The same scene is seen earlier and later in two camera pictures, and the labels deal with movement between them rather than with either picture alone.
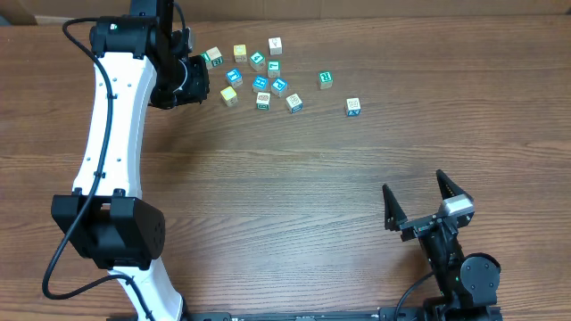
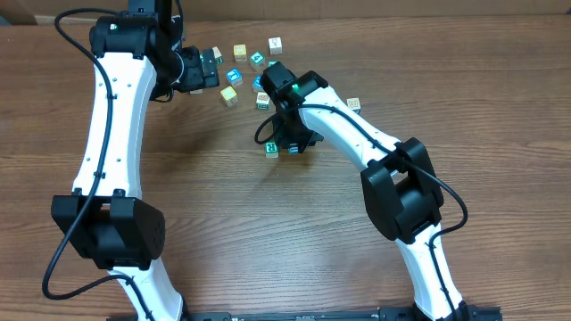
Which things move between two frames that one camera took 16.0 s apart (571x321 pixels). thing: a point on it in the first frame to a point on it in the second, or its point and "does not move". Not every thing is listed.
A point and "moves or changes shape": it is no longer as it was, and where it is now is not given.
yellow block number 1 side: x=229 y=96 does not move
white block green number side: x=215 y=56 does not move
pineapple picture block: x=263 y=101 does not move
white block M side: x=275 y=45 does not move
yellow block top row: x=240 y=53 does not move
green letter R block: x=326 y=79 to x=271 y=150
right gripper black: x=396 y=218 to x=285 y=138
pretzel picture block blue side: x=294 y=103 moves or changes shape
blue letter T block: x=235 y=77 does not move
